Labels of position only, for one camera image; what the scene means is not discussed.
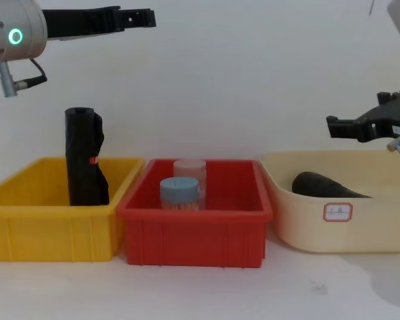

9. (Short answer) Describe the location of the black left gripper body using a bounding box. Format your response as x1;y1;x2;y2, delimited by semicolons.
41;6;121;43

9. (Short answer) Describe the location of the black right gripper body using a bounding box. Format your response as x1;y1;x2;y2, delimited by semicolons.
354;89;400;144

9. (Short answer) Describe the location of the white label with red border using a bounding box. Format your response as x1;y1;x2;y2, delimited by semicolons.
323;202;353;223

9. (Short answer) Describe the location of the cream plastic basin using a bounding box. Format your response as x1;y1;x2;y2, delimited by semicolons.
259;149;400;253

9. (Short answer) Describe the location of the black bag roll with red tag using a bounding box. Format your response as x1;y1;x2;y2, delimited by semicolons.
64;107;111;207

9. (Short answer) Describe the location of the clear jar with pink lid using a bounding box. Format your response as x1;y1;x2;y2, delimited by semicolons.
173;159;207;211

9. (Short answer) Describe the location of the clear jar with blue lid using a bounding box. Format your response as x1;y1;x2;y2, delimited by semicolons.
159;177;201;212

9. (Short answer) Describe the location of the red plastic bin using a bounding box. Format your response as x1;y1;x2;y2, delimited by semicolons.
116;158;274;268

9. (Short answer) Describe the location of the yellow plastic bin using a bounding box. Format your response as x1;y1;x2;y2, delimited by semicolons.
0;157;145;263

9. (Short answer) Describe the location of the left wrist cable with plug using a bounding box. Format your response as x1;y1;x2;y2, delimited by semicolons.
0;58;49;99

